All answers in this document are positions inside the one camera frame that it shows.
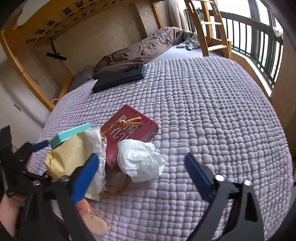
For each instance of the person left hand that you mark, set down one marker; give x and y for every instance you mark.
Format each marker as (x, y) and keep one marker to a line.
(10, 207)

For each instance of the grey clothing on bed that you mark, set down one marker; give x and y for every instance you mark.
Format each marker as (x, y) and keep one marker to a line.
(190, 44)

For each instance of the teal green box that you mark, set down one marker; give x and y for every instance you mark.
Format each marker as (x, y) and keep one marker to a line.
(65, 135)

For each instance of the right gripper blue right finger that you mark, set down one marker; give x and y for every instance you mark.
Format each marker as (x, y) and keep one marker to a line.
(215, 190)

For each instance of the yellow paper bag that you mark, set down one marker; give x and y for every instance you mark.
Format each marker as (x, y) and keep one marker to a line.
(75, 151)

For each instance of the lavender quilted bed blanket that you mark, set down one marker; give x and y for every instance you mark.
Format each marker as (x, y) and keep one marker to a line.
(209, 107)

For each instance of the wooden bunk ladder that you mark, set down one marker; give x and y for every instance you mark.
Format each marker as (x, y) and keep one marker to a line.
(210, 30)

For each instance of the wooden bunk bed frame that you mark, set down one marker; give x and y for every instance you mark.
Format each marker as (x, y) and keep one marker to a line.
(82, 31)

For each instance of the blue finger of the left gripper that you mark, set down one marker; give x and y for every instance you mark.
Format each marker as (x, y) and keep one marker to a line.
(38, 146)

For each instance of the dark grey pillow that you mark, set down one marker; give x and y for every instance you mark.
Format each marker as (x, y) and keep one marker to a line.
(81, 77)

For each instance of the white tissue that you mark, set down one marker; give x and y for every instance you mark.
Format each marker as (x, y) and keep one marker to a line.
(139, 160)

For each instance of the black flat box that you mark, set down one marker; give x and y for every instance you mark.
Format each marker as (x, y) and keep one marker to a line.
(129, 74)

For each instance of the white closet door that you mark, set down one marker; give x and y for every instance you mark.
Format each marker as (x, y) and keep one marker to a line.
(19, 107)

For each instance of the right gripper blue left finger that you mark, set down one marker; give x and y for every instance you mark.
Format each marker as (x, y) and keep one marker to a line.
(71, 189)

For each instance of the black balcony railing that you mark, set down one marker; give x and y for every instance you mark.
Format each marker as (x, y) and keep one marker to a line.
(257, 41)

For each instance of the black wall mounted device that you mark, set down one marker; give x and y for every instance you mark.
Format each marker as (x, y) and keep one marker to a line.
(55, 54)

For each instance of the brown crumpled duvet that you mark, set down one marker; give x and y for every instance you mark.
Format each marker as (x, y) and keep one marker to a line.
(142, 51)

